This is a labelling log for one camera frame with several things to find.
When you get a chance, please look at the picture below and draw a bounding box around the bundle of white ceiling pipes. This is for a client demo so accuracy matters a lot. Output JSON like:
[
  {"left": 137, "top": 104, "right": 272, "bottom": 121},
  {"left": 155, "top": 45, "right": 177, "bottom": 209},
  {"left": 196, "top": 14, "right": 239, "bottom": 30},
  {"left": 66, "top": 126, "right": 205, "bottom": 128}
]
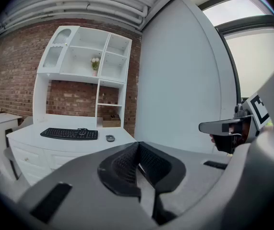
[{"left": 0, "top": 0, "right": 152, "bottom": 33}]

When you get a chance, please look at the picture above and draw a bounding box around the large window dark frame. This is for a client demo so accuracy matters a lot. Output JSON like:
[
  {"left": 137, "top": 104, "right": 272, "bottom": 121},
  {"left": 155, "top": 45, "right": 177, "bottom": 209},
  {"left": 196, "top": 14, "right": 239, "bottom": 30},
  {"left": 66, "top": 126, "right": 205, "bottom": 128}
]
[{"left": 198, "top": 0, "right": 274, "bottom": 100}]

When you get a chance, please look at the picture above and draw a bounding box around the person's right hand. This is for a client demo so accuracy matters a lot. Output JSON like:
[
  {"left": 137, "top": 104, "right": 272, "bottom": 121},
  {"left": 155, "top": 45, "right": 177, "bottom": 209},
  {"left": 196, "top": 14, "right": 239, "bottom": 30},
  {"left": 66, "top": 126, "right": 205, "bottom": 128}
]
[{"left": 210, "top": 125, "right": 250, "bottom": 153}]

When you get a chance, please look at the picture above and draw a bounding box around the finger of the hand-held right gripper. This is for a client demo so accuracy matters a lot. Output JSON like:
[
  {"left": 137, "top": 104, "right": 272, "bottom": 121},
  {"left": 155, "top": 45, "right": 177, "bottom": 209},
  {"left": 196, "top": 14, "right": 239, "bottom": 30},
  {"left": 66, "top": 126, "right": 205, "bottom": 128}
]
[{"left": 198, "top": 115, "right": 254, "bottom": 136}]

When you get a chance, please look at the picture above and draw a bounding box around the ribbed glass cabinet door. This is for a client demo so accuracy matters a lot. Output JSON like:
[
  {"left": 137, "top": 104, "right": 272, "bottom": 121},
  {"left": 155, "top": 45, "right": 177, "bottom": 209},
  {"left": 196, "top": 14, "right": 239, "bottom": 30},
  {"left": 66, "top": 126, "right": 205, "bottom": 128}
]
[{"left": 42, "top": 27, "right": 73, "bottom": 69}]

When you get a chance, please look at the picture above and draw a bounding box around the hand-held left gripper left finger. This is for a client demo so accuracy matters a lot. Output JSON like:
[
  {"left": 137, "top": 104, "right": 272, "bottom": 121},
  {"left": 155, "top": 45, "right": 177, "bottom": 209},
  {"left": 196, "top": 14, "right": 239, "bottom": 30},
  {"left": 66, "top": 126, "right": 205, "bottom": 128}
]
[{"left": 18, "top": 142, "right": 158, "bottom": 230}]

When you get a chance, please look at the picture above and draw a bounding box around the grey chair black frame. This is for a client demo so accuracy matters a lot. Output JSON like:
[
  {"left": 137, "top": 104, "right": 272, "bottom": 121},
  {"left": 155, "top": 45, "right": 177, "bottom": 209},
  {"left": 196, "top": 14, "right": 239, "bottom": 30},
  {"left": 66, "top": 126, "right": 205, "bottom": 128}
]
[{"left": 3, "top": 115, "right": 34, "bottom": 181}]

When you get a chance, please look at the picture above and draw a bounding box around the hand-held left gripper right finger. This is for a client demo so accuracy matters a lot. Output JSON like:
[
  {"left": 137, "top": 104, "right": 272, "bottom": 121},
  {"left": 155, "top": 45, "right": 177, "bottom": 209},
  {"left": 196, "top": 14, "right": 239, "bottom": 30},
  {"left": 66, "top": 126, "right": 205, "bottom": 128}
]
[{"left": 139, "top": 141, "right": 232, "bottom": 225}]

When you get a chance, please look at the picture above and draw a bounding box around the white side table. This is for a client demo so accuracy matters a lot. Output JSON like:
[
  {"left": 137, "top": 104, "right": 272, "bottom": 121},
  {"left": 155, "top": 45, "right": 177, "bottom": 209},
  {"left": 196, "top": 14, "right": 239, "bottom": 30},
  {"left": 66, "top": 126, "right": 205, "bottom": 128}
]
[{"left": 0, "top": 106, "right": 24, "bottom": 162}]

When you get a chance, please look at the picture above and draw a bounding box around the white desk with drawers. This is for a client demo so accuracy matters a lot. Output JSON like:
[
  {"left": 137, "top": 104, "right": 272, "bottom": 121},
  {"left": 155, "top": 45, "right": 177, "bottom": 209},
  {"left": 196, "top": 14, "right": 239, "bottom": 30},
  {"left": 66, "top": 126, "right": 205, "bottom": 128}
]
[{"left": 6, "top": 122, "right": 137, "bottom": 186}]

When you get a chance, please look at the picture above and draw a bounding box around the black keyboard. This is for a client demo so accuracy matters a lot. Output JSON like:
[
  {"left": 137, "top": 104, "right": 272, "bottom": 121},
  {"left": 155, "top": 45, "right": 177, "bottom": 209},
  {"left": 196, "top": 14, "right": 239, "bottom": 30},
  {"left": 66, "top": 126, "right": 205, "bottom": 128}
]
[{"left": 40, "top": 127, "right": 99, "bottom": 141}]

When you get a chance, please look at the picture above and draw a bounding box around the white flower bouquet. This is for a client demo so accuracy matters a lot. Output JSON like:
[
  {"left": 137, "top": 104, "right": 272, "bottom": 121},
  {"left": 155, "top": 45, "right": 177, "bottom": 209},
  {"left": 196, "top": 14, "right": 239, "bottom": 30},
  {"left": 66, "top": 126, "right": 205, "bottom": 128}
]
[{"left": 90, "top": 57, "right": 101, "bottom": 71}]

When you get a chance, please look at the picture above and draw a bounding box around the wooden organizer box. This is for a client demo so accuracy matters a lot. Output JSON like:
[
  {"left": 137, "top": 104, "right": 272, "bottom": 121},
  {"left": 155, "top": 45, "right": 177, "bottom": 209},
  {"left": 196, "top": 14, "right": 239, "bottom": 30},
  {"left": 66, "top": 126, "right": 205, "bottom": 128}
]
[{"left": 102, "top": 114, "right": 122, "bottom": 128}]

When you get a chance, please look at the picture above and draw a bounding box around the white hutch shelf unit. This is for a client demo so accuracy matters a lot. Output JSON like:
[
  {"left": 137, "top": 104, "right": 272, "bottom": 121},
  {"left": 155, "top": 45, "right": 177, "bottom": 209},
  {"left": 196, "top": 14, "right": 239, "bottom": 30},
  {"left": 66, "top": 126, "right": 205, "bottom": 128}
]
[{"left": 32, "top": 25, "right": 133, "bottom": 129}]

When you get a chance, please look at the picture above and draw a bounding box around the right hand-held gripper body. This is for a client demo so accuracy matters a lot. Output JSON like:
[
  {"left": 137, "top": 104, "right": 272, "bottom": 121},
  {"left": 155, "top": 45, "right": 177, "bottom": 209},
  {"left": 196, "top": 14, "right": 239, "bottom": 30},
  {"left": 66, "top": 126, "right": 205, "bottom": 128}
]
[{"left": 232, "top": 92, "right": 272, "bottom": 141}]

